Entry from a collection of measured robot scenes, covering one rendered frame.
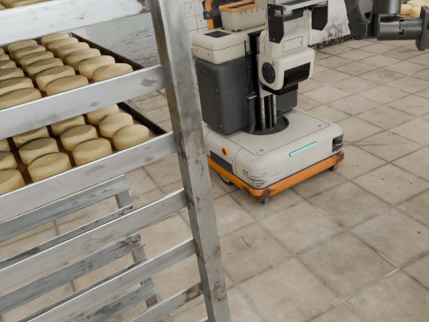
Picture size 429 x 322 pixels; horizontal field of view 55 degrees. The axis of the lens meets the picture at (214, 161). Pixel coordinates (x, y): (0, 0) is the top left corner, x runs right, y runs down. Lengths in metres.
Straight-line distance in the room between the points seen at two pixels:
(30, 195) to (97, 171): 0.08
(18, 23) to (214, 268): 0.42
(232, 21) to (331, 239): 1.16
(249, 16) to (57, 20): 1.80
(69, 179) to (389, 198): 1.92
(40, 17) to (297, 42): 1.66
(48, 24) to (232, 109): 1.80
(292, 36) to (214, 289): 1.50
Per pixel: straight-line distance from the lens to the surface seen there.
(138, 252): 1.16
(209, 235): 0.61
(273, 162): 2.05
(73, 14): 0.47
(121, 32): 4.65
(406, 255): 1.95
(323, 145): 2.27
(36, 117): 0.48
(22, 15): 0.46
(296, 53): 2.01
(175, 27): 0.48
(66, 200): 1.01
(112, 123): 0.62
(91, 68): 0.58
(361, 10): 1.27
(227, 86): 2.15
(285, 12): 1.83
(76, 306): 0.62
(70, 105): 0.48
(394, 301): 1.76
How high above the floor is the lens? 1.29
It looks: 30 degrees down
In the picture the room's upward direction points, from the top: 8 degrees counter-clockwise
